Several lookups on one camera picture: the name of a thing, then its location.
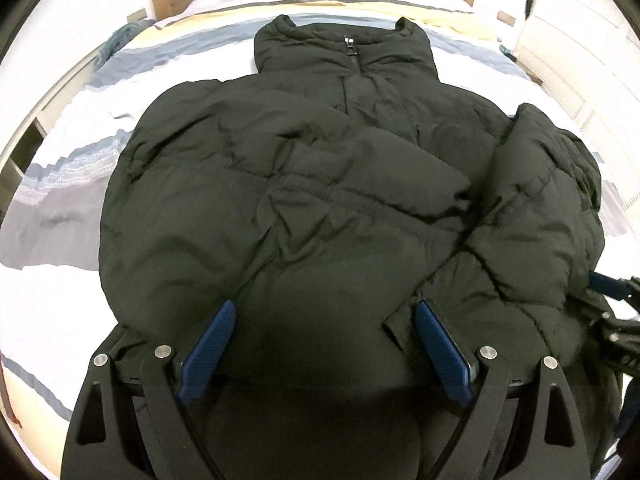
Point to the white wardrobe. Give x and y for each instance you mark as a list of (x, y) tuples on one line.
[(587, 56)]

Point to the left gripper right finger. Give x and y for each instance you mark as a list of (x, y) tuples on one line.
[(509, 429)]

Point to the striped bed duvet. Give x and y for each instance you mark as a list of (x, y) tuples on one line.
[(54, 313)]

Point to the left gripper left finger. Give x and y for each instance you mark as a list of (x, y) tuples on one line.
[(129, 421)]

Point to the white open shelf unit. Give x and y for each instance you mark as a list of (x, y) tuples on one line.
[(64, 107)]

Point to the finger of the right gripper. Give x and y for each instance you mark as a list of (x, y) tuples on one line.
[(616, 288)]

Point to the black puffer coat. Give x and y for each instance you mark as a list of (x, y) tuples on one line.
[(325, 196)]

